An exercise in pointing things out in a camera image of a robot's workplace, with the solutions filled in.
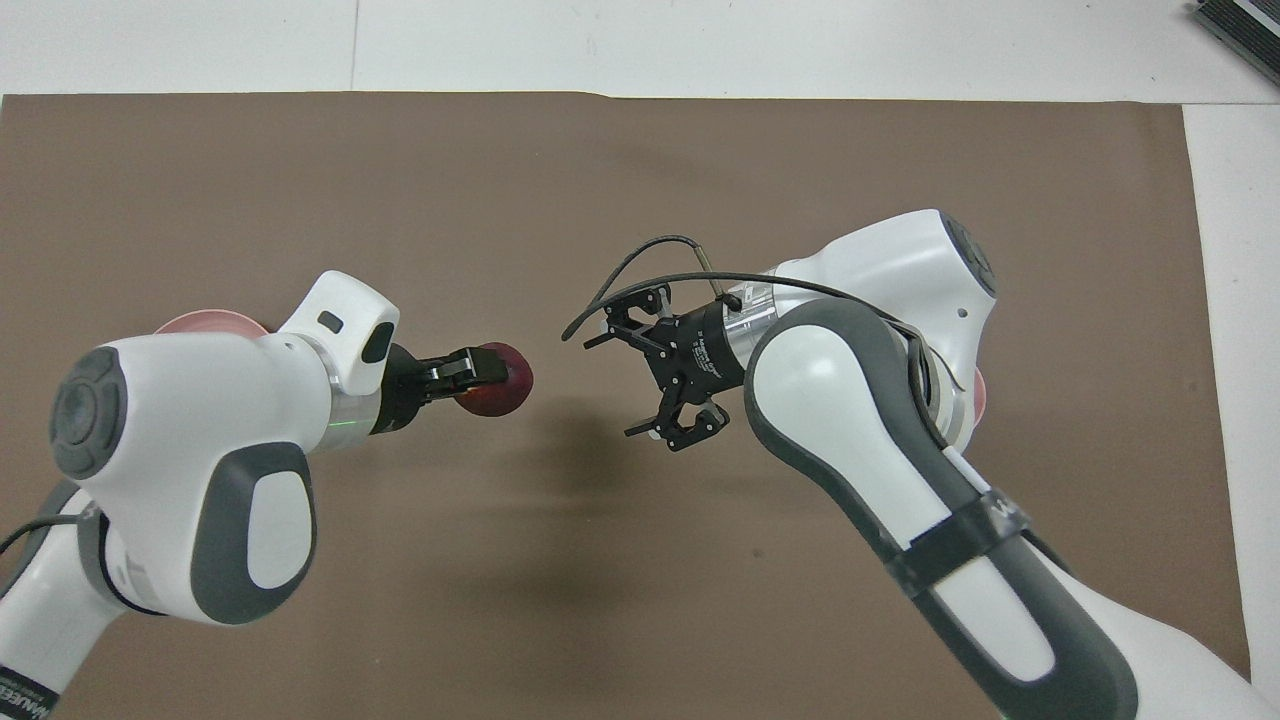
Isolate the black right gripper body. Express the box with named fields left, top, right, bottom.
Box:
left=640, top=304, right=748, bottom=423

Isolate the pink ceramic plate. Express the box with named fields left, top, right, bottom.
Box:
left=154, top=309, right=272, bottom=343

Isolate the brown paper table mat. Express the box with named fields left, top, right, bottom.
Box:
left=0, top=92, right=1256, bottom=720

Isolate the dark red apple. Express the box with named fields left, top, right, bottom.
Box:
left=453, top=341, right=535, bottom=417

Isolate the thin black cable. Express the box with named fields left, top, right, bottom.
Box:
left=0, top=513, right=83, bottom=557

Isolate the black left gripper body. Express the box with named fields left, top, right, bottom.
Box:
left=370, top=343, right=448, bottom=438

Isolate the pink ceramic bowl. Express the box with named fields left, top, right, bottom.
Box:
left=964, top=364, right=991, bottom=433

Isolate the black ribbed device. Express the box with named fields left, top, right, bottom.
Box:
left=1192, top=0, right=1280, bottom=59

